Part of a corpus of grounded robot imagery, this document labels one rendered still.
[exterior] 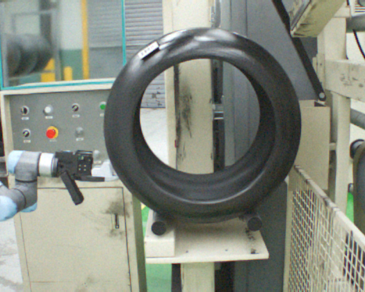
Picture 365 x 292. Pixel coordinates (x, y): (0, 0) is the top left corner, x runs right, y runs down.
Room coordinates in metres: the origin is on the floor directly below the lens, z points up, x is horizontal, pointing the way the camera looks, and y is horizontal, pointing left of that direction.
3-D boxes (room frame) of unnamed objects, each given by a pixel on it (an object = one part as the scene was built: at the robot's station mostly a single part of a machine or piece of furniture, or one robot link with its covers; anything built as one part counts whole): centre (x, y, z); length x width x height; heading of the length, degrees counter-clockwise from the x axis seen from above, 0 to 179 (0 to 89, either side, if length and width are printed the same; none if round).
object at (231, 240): (1.53, -0.07, 0.80); 0.37 x 0.36 x 0.02; 90
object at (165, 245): (1.53, 0.07, 0.83); 0.36 x 0.09 x 0.06; 0
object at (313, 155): (1.75, -0.45, 1.05); 0.20 x 0.15 x 0.30; 0
